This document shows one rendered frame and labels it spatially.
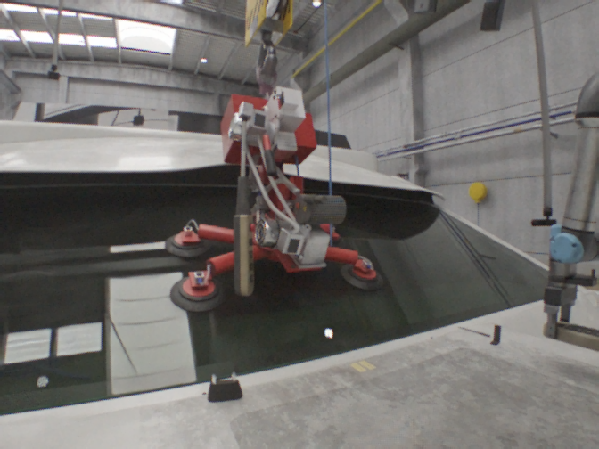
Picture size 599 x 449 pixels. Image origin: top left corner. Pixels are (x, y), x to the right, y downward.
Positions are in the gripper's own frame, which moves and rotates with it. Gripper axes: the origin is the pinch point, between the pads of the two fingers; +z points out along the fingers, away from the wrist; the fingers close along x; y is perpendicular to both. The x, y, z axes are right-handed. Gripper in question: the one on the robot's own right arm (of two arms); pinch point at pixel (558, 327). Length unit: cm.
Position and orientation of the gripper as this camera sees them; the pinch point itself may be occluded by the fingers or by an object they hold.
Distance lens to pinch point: 119.3
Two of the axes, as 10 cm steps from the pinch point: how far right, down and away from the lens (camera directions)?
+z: 0.0, 10.0, 0.2
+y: -4.5, -0.2, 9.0
